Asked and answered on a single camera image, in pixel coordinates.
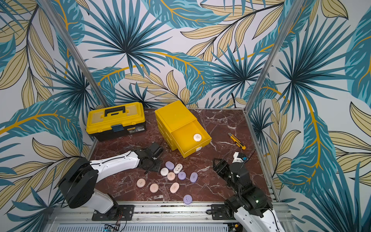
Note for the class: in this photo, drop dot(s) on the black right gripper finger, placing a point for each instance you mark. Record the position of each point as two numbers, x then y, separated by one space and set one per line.
227 165
219 166

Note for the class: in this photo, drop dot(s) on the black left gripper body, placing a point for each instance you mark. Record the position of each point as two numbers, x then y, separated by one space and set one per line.
154 165

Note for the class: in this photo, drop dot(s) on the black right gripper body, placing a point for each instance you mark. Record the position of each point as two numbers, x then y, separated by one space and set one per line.
221 168

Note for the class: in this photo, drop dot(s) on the white round earphone case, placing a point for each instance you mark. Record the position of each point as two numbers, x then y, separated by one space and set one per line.
164 171
197 137

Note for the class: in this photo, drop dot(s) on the yellow top drawer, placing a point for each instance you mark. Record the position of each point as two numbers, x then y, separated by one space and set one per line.
184 141

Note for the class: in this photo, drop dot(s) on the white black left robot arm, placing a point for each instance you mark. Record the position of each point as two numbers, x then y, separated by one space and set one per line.
78 184

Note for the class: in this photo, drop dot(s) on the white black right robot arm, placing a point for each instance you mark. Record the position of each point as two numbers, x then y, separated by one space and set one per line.
249 205

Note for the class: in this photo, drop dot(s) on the yellow plastic drawer cabinet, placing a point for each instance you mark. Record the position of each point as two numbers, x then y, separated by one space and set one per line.
172 117

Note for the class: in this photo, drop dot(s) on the pink round earphone case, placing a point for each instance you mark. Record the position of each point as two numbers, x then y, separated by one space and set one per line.
154 188
141 183
171 176

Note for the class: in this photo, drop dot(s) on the purple round earphone case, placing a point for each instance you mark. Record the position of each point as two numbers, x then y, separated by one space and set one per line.
182 175
169 165
187 199

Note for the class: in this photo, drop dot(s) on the purple oval earphone case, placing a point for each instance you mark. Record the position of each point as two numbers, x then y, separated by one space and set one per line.
193 177

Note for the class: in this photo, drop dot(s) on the yellow black utility knife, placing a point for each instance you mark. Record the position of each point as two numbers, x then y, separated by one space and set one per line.
237 141

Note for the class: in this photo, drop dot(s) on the white oval earphone case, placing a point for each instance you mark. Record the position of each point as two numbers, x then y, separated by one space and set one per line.
178 168

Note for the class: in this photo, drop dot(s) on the pink oval earphone case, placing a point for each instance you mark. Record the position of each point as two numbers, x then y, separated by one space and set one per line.
174 187

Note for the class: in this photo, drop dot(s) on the yellow black plastic toolbox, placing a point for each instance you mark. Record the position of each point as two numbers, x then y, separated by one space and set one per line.
117 121

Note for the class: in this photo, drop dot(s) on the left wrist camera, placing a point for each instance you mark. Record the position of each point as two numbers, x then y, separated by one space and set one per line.
154 151

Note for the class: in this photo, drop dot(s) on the right aluminium frame post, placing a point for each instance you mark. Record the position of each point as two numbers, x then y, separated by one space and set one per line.
296 5

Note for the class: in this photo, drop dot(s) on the aluminium frame post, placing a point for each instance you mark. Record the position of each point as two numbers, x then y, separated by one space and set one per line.
61 29
296 5

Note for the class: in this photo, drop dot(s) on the left aluminium frame post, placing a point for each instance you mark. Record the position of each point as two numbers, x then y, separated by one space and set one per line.
61 29

